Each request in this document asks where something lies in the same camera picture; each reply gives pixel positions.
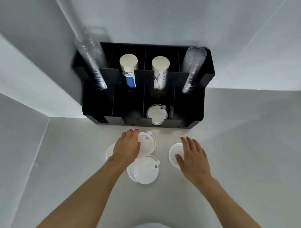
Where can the person's left forearm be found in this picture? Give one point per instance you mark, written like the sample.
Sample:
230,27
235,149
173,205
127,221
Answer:
82,199

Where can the black print paper cup stack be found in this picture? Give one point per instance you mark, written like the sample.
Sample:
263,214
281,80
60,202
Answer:
160,68

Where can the white lids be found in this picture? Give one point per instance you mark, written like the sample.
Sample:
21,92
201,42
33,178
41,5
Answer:
156,115

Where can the person's right hand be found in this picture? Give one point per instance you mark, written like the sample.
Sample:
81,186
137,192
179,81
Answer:
195,164

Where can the stack of clear plastic cups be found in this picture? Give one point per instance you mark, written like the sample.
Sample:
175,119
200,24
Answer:
192,70
94,65

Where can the person's right forearm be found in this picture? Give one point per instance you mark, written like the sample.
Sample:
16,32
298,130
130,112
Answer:
225,204

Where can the black cup organizer rack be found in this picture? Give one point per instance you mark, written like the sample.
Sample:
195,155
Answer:
98,103

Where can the person's left hand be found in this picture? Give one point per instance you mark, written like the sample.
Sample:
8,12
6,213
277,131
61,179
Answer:
127,150

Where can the blue print paper cup stack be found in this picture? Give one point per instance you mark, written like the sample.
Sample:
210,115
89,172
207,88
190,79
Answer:
128,65

